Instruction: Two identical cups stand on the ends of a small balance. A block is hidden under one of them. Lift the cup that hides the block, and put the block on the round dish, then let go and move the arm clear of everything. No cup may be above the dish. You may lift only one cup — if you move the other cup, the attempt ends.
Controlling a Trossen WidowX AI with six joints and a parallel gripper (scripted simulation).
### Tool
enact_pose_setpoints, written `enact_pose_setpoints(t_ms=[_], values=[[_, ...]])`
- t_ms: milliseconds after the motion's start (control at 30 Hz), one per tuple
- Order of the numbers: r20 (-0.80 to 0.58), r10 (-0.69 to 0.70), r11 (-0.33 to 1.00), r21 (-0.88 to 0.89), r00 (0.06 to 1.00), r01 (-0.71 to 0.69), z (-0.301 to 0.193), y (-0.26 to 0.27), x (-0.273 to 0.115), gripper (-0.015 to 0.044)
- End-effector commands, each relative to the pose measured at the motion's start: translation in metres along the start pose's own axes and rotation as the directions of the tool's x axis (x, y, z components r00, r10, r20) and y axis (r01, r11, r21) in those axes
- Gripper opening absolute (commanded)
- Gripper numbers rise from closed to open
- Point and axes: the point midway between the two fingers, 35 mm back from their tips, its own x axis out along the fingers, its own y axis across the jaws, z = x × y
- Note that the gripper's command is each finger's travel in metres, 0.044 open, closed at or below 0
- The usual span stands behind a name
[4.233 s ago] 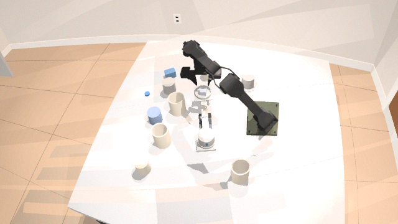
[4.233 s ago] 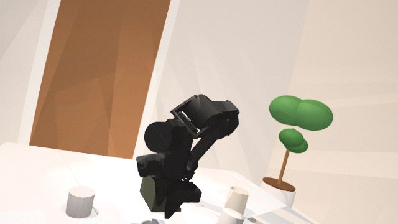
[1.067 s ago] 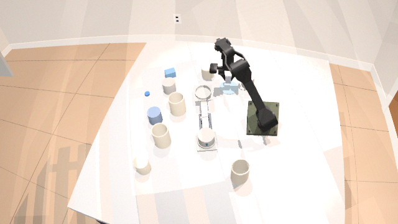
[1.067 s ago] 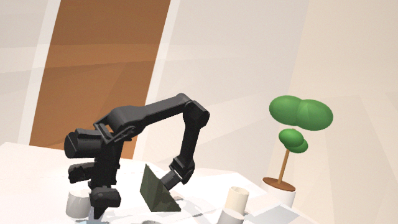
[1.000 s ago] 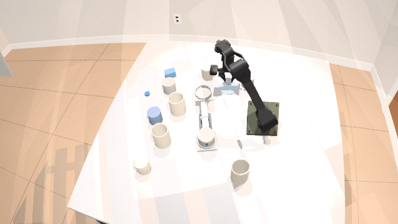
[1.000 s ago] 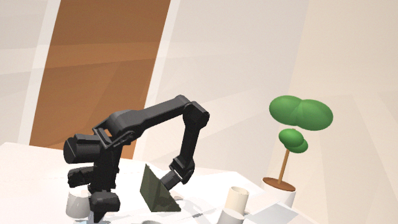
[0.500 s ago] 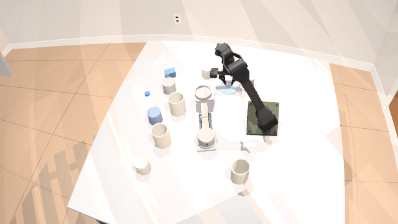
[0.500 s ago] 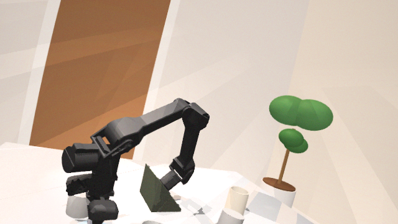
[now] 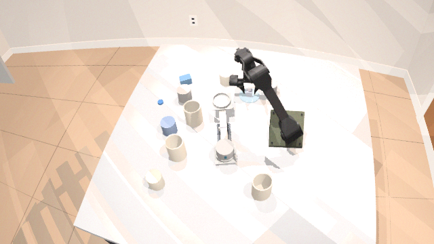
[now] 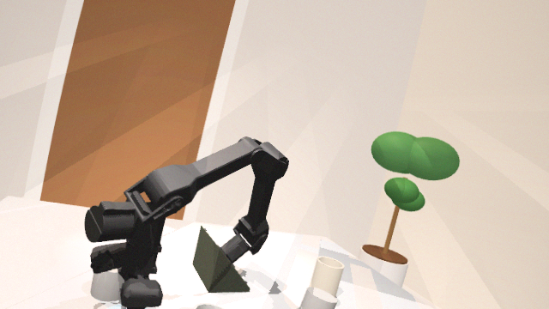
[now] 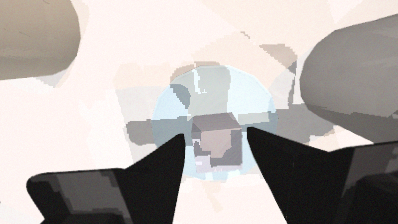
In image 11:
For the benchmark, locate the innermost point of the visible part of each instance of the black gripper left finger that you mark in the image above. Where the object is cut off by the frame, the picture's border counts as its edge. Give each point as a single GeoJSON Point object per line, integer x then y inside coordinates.
{"type": "Point", "coordinates": [145, 192]}

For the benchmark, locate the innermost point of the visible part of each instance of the grey cube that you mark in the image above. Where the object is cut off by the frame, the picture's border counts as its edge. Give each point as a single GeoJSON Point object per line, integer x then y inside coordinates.
{"type": "Point", "coordinates": [217, 143]}

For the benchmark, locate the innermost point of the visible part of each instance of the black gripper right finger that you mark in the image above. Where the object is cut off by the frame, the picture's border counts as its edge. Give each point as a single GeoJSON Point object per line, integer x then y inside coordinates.
{"type": "Point", "coordinates": [314, 186]}

